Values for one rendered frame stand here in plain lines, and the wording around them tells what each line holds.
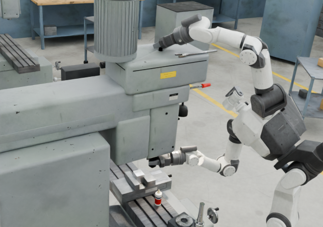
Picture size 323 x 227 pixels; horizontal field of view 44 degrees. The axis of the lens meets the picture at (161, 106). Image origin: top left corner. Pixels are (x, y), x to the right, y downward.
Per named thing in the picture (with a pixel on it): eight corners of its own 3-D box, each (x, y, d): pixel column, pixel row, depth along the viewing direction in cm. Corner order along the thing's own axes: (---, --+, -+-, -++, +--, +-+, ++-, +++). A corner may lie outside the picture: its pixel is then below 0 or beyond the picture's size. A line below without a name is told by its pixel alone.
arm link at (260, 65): (264, 50, 170) (269, 92, 183) (270, 34, 179) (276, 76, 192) (237, 50, 176) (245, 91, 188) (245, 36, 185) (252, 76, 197)
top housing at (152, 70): (180, 65, 228) (182, 38, 221) (207, 82, 208) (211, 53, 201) (103, 77, 205) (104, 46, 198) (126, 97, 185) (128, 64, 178)
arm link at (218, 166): (197, 161, 245) (220, 171, 254) (203, 171, 237) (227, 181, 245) (207, 148, 243) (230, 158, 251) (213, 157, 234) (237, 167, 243)
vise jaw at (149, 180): (144, 172, 262) (145, 166, 260) (155, 185, 250) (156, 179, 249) (136, 173, 259) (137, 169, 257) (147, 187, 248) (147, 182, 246)
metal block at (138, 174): (140, 176, 255) (140, 169, 253) (143, 182, 251) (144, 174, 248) (132, 178, 253) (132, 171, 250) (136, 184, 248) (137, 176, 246)
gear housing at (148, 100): (165, 85, 227) (166, 68, 223) (189, 102, 209) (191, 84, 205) (111, 94, 211) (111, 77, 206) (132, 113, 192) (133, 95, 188)
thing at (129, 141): (128, 137, 229) (129, 96, 218) (149, 158, 211) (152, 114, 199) (97, 144, 220) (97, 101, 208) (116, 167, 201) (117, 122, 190)
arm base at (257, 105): (287, 109, 199) (272, 94, 206) (291, 93, 189) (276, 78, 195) (262, 123, 196) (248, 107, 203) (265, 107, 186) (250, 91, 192)
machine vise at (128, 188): (160, 176, 271) (161, 162, 266) (171, 188, 259) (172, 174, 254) (112, 189, 254) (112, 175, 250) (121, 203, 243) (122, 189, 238)
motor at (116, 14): (125, 47, 201) (127, -19, 187) (144, 60, 186) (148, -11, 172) (87, 51, 191) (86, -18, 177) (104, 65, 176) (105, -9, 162)
